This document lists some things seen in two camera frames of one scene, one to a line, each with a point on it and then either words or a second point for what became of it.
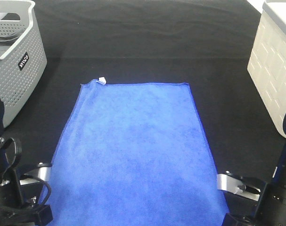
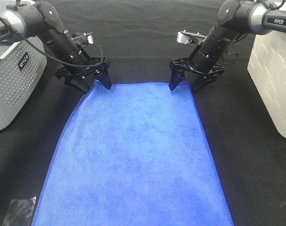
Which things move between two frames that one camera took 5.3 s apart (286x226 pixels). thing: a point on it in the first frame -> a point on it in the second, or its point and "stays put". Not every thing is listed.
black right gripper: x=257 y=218 -> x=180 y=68
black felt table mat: x=206 y=44 stays put
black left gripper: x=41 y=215 -> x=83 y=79
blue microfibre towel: x=134 y=155 stays put
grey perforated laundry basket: x=18 y=55 stays put
